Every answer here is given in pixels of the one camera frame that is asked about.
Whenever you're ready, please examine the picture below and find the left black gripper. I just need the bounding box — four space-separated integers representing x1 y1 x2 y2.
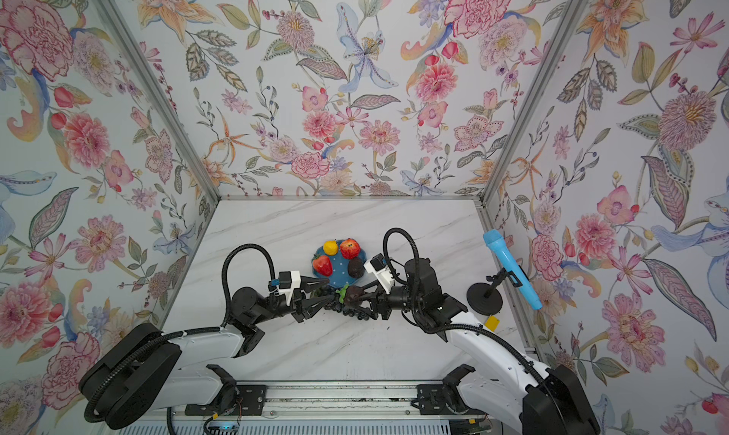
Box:
251 280 331 329

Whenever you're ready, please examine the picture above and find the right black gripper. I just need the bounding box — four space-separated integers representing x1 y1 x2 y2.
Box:
353 280 427 322

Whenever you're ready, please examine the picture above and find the dark grape bunch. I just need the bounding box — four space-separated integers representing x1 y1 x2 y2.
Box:
314 286 368 321

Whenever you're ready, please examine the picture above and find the red strawberry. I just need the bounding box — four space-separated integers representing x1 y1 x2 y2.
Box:
311 255 333 277

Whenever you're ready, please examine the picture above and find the black avocado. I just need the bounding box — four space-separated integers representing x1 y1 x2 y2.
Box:
347 258 366 280

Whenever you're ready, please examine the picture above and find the blue polka dot plate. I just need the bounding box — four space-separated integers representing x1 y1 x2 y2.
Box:
311 239 366 289

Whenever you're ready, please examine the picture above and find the yellow lemon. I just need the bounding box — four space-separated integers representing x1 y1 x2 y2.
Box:
323 240 339 256

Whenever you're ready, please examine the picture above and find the red apple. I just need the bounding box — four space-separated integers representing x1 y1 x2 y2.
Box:
339 239 362 260

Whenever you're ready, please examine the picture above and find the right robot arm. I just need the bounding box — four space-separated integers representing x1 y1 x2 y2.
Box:
343 255 602 434

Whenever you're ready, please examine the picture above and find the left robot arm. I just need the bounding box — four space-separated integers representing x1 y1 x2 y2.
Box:
79 272 328 429

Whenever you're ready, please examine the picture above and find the black microphone stand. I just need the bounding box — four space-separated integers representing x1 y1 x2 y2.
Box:
466 268 525 316

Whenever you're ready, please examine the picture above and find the blue microphone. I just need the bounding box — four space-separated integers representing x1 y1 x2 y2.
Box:
483 230 543 311

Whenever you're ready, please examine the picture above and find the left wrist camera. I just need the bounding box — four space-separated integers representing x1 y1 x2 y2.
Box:
269 271 301 306

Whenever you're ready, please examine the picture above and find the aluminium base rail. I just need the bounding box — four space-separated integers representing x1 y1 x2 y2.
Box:
90 379 582 423

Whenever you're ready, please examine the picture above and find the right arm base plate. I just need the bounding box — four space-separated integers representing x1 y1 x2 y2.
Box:
410 384 471 416

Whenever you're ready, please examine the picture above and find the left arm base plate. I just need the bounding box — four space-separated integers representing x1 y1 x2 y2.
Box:
184 385 267 417

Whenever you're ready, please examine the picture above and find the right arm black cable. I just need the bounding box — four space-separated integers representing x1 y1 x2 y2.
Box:
382 227 548 385

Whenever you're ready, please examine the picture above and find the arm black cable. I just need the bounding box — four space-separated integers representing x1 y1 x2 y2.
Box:
82 243 277 425
382 227 548 385

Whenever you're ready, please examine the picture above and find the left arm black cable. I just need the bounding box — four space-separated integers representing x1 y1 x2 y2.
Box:
82 243 277 425

